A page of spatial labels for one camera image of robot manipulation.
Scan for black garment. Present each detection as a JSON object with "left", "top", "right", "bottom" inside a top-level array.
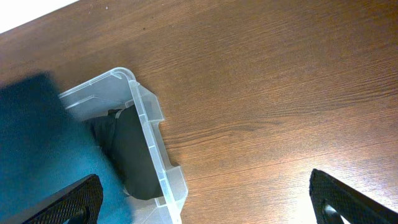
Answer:
[{"left": 83, "top": 105, "right": 163, "bottom": 200}]

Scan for clear plastic storage container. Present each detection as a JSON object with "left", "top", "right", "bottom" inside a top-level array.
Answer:
[{"left": 59, "top": 67, "right": 188, "bottom": 224}]

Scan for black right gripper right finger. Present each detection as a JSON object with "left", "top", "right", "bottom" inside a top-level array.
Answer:
[{"left": 309, "top": 169, "right": 397, "bottom": 224}]

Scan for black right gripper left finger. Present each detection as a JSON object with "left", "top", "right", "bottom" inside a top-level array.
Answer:
[{"left": 3, "top": 174, "right": 103, "bottom": 224}]

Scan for blue denim jeans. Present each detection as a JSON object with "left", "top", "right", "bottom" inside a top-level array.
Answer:
[{"left": 1, "top": 72, "right": 133, "bottom": 223}]

